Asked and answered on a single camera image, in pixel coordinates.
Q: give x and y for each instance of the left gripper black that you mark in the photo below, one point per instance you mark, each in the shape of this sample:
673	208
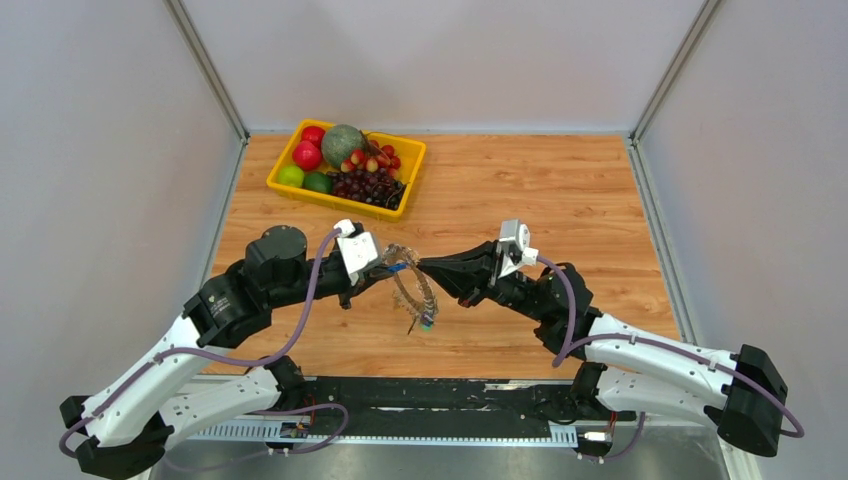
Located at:
366	280

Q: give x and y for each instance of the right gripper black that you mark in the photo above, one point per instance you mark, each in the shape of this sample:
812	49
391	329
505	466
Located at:
469	276

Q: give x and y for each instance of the grey disc keyring with rings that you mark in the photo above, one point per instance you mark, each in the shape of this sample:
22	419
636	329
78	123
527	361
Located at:
413	292

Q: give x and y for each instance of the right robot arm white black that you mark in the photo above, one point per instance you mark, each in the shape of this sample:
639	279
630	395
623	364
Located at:
624	368

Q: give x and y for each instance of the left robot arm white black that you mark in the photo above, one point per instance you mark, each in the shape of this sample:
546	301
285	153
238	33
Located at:
130	425

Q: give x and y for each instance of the dark purple grape bunch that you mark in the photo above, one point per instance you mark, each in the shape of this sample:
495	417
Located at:
377	189

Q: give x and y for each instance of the dark green lime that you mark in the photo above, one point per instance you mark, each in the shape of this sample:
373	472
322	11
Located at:
318	182

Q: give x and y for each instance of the light green lime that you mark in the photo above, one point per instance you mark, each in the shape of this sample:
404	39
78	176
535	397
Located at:
291	176

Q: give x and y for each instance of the red cherry bunch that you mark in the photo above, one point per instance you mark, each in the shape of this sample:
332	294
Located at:
382	159

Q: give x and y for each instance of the red apple lower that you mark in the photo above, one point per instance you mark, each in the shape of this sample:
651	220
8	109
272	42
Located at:
307	156

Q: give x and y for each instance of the red apple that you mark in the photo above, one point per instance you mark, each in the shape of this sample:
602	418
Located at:
307	156
313	134

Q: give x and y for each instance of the green melon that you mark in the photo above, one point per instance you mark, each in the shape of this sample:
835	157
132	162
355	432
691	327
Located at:
339	142

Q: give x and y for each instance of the red apple upper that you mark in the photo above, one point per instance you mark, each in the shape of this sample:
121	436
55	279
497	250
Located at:
313	134

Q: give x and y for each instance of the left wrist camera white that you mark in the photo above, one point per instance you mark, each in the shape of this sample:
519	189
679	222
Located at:
359	249

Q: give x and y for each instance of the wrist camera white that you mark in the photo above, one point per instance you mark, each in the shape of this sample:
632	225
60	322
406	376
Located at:
359	249
513	244

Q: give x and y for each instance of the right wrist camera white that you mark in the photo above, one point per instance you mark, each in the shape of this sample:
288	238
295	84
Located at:
513	244

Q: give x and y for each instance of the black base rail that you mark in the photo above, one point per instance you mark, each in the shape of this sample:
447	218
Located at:
428	411

